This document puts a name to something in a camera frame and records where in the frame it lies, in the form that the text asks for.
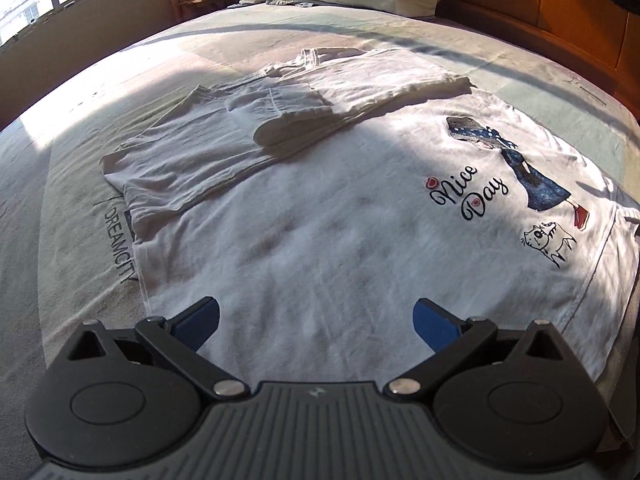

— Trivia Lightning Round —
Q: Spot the wooden nightstand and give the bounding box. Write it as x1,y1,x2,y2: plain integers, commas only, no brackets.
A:
177,0,242,24

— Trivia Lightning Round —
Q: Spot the white printed t-shirt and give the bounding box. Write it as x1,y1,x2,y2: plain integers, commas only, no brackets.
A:
100,46,640,394

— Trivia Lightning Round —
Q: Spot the bed with pastel sheet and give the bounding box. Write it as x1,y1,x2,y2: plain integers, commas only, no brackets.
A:
0,0,640,480

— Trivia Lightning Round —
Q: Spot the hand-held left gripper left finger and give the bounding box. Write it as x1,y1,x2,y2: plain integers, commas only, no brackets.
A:
67,297,250,403

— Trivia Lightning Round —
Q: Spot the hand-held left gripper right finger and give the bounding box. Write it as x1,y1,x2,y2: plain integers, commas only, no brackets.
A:
383,298,566,403

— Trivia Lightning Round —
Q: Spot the wooden headboard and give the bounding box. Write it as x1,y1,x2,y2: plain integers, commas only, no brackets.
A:
435,0,640,126

